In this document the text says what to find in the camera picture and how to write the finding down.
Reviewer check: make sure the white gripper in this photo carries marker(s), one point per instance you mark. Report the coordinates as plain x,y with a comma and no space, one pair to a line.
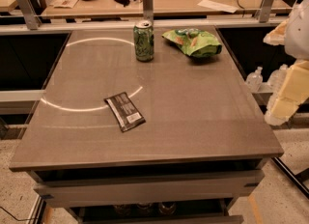
299,35

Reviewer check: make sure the green soda can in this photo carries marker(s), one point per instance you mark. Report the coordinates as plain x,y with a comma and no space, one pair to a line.
143,40

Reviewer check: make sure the black rxbar chocolate wrapper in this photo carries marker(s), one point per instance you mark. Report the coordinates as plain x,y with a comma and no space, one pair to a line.
125,112

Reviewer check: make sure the clear plastic bottle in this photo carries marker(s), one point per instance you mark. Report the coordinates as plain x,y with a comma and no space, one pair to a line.
277,77
254,79

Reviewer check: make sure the green chip bag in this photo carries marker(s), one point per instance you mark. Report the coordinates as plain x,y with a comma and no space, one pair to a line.
194,42

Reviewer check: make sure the white paper sheet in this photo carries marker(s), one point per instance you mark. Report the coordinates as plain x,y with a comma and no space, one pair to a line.
218,6

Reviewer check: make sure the grey table drawer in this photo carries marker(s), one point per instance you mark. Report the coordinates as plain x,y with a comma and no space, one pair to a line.
149,189

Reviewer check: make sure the small paper card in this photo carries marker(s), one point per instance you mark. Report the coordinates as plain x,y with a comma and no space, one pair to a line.
64,3

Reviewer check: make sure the metal bracket post middle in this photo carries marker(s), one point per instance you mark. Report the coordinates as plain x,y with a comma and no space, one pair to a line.
148,10

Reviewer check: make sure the metal bracket post left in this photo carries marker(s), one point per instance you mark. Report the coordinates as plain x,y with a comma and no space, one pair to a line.
30,17

